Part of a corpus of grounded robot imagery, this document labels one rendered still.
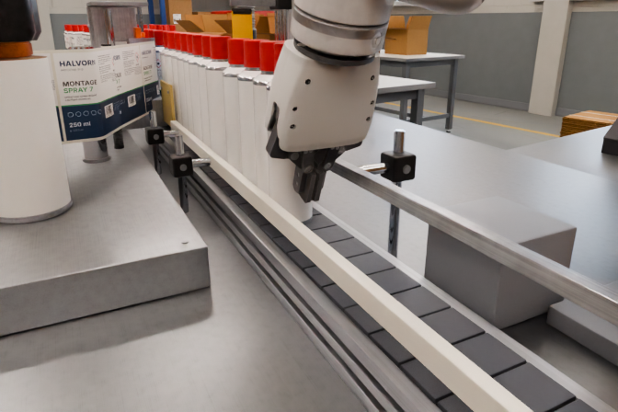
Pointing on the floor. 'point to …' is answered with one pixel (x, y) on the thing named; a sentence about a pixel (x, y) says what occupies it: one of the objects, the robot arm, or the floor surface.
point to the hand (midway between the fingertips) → (309, 180)
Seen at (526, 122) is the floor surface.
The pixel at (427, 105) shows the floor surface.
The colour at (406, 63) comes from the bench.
